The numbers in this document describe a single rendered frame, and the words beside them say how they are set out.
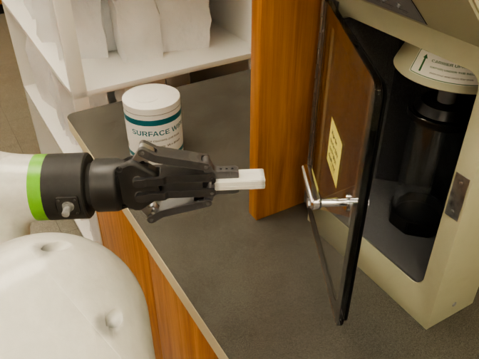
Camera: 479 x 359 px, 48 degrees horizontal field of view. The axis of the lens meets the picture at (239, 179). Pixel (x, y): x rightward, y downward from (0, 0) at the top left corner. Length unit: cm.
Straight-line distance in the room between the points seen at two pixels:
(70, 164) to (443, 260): 54
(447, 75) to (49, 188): 54
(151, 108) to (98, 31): 72
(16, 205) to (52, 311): 46
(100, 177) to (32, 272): 42
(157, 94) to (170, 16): 66
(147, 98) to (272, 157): 35
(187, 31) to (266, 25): 102
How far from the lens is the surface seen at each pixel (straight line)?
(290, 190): 109
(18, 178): 75
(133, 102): 121
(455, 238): 80
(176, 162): 72
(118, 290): 32
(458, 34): 66
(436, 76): 77
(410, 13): 70
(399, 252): 94
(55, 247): 34
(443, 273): 85
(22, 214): 76
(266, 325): 90
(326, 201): 71
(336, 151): 77
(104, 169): 73
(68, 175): 73
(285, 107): 97
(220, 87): 159
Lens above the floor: 164
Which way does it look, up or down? 36 degrees down
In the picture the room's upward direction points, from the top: straight up
